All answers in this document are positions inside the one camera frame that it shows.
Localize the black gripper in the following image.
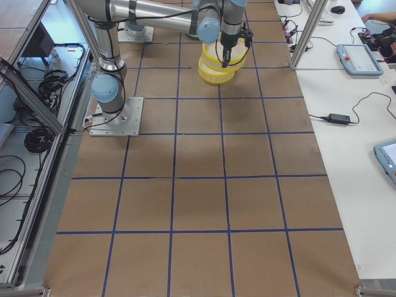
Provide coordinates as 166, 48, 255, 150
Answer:
222, 26, 253, 68

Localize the yellow steamer layer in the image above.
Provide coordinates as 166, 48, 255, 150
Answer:
202, 38, 248, 72
198, 58, 235, 85

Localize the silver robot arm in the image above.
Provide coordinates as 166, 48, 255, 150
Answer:
73, 1, 253, 127

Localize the black computer mouse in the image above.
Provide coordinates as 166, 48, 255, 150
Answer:
330, 6, 345, 14

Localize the teach pendant tablet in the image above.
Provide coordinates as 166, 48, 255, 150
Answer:
336, 44, 384, 76

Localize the black power adapter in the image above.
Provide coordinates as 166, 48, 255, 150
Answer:
320, 113, 351, 125

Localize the aluminium frame post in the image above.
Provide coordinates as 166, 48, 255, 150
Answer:
290, 0, 327, 70

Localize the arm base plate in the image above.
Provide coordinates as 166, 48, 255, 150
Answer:
118, 27, 155, 43
89, 97, 144, 137

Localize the coiled black cable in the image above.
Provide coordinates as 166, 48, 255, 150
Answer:
24, 126, 55, 154

